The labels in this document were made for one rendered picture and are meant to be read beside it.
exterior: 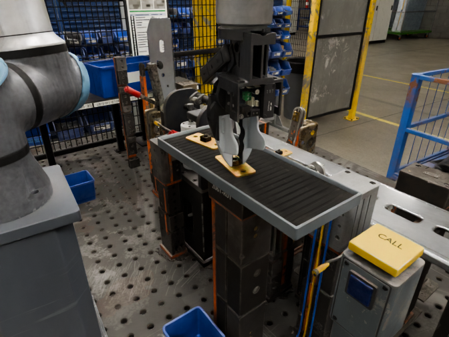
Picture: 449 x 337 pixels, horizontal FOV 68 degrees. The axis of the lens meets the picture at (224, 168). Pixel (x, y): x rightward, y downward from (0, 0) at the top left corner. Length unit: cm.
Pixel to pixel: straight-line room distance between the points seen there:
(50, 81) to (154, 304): 60
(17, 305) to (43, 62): 42
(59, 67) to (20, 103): 10
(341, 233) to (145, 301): 56
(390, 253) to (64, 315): 58
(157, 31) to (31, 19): 89
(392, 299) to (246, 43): 34
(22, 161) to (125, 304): 50
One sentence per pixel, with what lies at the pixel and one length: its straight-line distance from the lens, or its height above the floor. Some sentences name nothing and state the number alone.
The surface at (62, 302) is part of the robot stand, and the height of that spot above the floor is 91.
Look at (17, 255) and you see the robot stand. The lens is 65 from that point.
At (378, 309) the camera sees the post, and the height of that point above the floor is 110.
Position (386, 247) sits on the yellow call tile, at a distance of 43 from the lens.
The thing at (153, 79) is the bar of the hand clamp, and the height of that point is 116.
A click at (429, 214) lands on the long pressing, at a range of 84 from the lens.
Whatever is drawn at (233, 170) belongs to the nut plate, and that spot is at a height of 116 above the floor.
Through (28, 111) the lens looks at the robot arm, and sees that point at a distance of 62.
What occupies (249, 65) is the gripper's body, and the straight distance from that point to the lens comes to 44.
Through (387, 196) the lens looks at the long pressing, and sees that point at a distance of 87.
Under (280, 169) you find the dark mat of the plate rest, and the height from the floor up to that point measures 116.
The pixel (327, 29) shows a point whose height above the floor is 111.
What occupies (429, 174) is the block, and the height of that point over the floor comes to 103.
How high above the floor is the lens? 141
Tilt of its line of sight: 27 degrees down
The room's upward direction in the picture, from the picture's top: straight up
